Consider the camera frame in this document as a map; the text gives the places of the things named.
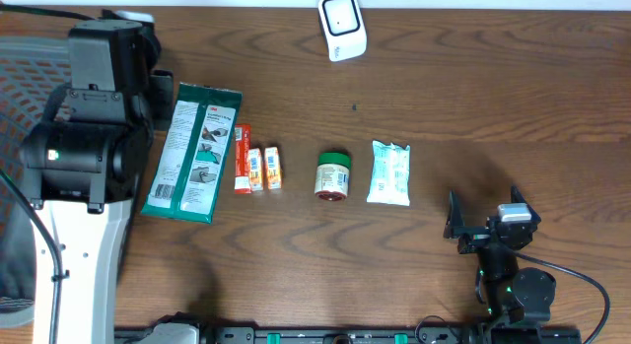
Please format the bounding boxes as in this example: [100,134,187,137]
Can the orange tissue pack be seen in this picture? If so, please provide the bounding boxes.
[264,147,282,190]
[247,148,263,191]

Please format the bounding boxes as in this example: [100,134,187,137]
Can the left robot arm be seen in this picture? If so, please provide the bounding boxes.
[20,11,174,343]

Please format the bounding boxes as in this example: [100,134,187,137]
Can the light green tissue packet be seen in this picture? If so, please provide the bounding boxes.
[367,140,410,207]

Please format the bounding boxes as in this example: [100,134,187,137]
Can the white barcode scanner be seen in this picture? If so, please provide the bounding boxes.
[317,0,368,62]

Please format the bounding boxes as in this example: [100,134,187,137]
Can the grey plastic mesh basket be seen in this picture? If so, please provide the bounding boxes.
[1,36,70,329]

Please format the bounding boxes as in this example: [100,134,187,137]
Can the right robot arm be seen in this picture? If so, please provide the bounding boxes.
[444,186,556,343]

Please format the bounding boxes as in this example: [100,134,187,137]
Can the red orange stick packet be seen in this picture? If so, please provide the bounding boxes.
[235,124,251,194]

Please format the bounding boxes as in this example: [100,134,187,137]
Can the white green packet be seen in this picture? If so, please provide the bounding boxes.
[142,83,243,224]

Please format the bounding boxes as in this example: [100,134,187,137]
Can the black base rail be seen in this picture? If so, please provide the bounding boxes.
[115,325,583,344]

